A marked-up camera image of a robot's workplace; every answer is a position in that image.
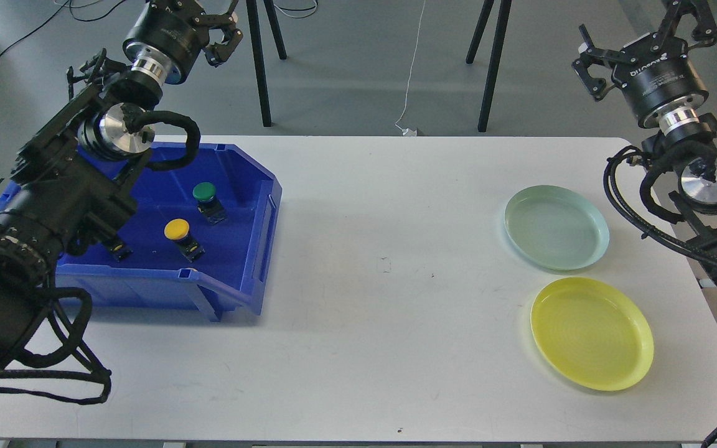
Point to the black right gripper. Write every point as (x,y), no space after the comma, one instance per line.
(660,78)

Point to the blue plastic bin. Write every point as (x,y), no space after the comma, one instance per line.
(230,274)

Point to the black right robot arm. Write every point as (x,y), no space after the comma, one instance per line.
(680,160)

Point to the black tripod leg right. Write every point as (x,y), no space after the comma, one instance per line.
(496,51)

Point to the light green plate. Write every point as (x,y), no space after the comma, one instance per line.
(556,228)

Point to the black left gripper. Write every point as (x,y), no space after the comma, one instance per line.
(181,30)

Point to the yellow plate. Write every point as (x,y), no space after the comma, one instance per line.
(592,334)

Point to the green push button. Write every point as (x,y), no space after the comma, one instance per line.
(118,249)
(205,193)

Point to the green push button in bin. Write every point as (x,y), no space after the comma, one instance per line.
(205,193)

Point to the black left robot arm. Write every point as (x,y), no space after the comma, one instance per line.
(75,178)

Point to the yellow push button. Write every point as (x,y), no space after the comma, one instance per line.
(179,232)

